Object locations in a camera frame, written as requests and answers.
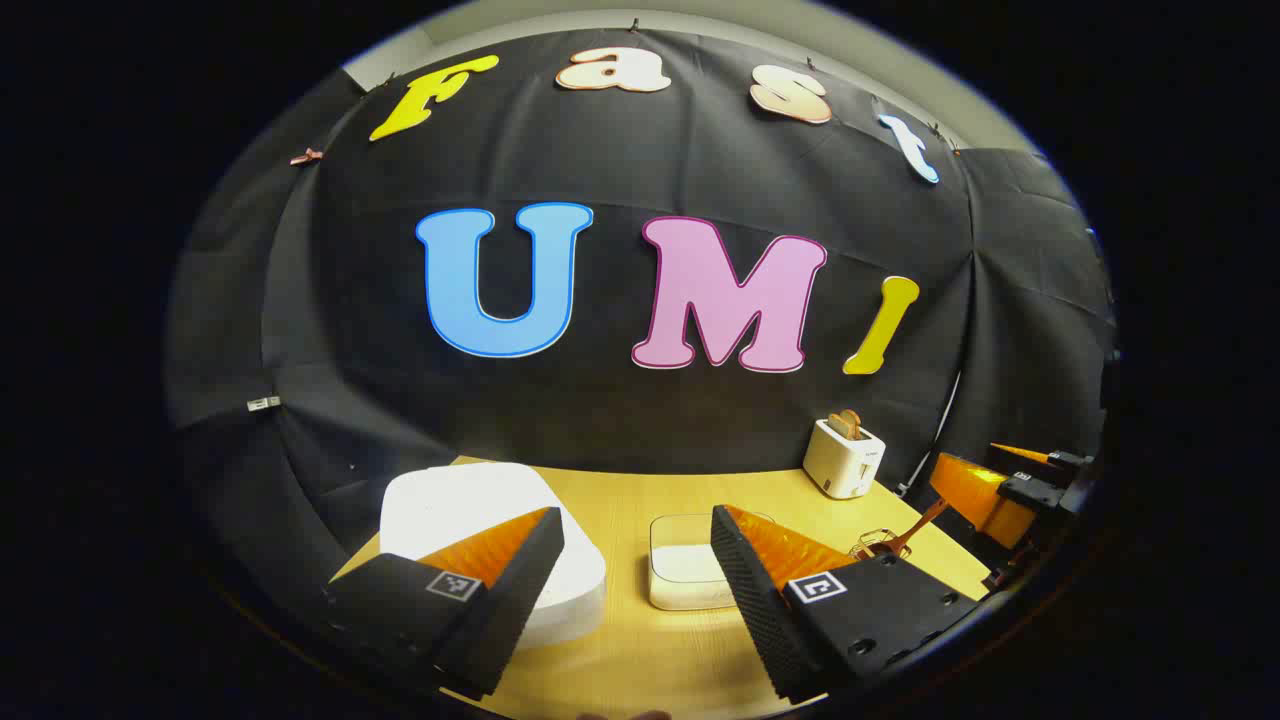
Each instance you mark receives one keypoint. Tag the small white cloth tag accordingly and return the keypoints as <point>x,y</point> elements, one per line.
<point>263,403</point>

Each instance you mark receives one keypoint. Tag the white toaster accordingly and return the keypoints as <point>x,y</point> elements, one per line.
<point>840,465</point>

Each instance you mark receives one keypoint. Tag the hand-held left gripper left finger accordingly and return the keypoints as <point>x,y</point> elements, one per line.
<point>510,600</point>

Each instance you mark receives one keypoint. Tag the white rice cooker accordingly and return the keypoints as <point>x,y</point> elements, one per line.
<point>450,505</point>

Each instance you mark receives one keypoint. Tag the clear plastic container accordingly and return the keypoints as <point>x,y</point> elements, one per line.
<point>680,540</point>

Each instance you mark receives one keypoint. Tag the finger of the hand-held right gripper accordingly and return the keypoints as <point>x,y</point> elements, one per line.
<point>980,495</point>
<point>1050,463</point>

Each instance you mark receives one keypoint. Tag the copper cloth clip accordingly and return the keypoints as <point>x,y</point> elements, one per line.
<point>307,157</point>

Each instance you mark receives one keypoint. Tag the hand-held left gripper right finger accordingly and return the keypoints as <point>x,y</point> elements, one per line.
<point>755,610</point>

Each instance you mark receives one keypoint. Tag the toast slice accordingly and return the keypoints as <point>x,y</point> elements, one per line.
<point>838,425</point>
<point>854,422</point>

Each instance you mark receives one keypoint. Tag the black backdrop cloth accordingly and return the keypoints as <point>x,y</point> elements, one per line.
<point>620,420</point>

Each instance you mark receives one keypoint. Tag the brown wooden spoon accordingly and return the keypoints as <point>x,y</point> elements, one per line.
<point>915,528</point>

